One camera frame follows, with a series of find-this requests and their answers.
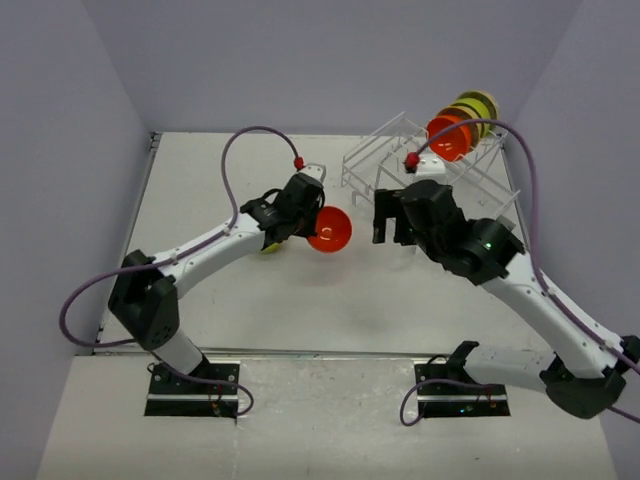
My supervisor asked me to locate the lime green bowl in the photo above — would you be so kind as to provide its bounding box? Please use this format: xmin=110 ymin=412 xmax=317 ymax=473
xmin=260 ymin=242 xmax=283 ymax=255

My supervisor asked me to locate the orange bowl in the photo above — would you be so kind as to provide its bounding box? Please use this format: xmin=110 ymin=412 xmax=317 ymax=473
xmin=426 ymin=114 xmax=473 ymax=162
xmin=307 ymin=206 xmax=353 ymax=254

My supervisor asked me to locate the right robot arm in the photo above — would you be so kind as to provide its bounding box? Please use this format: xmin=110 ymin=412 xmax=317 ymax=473
xmin=373 ymin=180 xmax=639 ymax=419

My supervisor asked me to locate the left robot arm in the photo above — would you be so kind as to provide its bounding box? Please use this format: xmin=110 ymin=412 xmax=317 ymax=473
xmin=108 ymin=164 xmax=326 ymax=393

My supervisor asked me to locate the white cutlery holder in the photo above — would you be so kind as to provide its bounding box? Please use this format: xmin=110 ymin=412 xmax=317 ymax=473
xmin=497 ymin=215 xmax=516 ymax=231

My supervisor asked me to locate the olive green bowl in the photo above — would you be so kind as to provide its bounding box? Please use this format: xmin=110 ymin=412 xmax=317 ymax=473
xmin=451 ymin=97 xmax=493 ymax=139

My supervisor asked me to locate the rear tan bowl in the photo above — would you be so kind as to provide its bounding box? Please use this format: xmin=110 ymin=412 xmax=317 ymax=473
xmin=456 ymin=90 xmax=499 ymax=120

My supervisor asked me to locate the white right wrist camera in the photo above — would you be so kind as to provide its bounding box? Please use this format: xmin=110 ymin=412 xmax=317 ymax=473
xmin=411 ymin=154 xmax=447 ymax=185

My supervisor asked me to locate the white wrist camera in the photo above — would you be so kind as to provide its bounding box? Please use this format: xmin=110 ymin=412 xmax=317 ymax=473
xmin=300 ymin=163 xmax=327 ymax=184
xmin=411 ymin=154 xmax=447 ymax=185

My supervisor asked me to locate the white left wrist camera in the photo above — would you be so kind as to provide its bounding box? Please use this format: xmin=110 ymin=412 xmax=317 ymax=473
xmin=300 ymin=163 xmax=327 ymax=184

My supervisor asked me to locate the white wire dish rack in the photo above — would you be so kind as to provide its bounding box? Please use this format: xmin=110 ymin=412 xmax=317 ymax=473
xmin=341 ymin=112 xmax=525 ymax=240

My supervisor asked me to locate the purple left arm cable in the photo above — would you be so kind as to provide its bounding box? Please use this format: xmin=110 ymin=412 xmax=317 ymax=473
xmin=58 ymin=125 xmax=307 ymax=416

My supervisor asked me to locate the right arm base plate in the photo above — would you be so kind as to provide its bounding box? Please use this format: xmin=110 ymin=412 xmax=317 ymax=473
xmin=414 ymin=362 xmax=511 ymax=419

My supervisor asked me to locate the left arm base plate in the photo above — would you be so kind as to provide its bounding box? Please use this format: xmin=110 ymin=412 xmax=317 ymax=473
xmin=144 ymin=364 xmax=239 ymax=419

